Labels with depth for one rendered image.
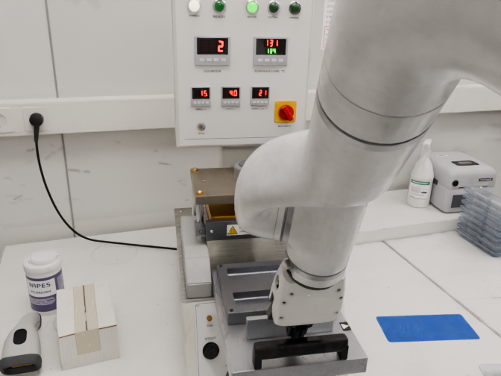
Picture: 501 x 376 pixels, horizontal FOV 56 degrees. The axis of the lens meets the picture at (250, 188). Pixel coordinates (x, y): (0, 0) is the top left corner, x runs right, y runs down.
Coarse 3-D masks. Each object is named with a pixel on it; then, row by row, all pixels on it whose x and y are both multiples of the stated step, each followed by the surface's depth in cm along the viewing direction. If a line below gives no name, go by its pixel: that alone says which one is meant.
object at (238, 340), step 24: (216, 288) 93; (240, 336) 79; (264, 336) 79; (288, 336) 80; (240, 360) 74; (264, 360) 74; (288, 360) 74; (312, 360) 74; (336, 360) 75; (360, 360) 75
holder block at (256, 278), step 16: (224, 272) 93; (240, 272) 96; (256, 272) 96; (272, 272) 97; (224, 288) 88; (240, 288) 88; (256, 288) 88; (224, 304) 85; (240, 304) 86; (256, 304) 84; (240, 320) 82
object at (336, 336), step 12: (312, 336) 74; (324, 336) 74; (336, 336) 74; (264, 348) 71; (276, 348) 71; (288, 348) 72; (300, 348) 72; (312, 348) 73; (324, 348) 73; (336, 348) 74; (252, 360) 74
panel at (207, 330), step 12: (204, 312) 96; (216, 312) 96; (204, 324) 96; (216, 324) 96; (204, 336) 96; (216, 336) 96; (204, 360) 95; (216, 360) 96; (204, 372) 95; (216, 372) 96
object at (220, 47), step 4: (204, 40) 108; (208, 40) 109; (212, 40) 109; (216, 40) 109; (220, 40) 109; (204, 44) 109; (208, 44) 109; (212, 44) 109; (216, 44) 109; (220, 44) 109; (204, 48) 109; (208, 48) 109; (212, 48) 109; (216, 48) 110; (220, 48) 110; (204, 52) 109; (208, 52) 110; (212, 52) 110; (216, 52) 110; (220, 52) 110
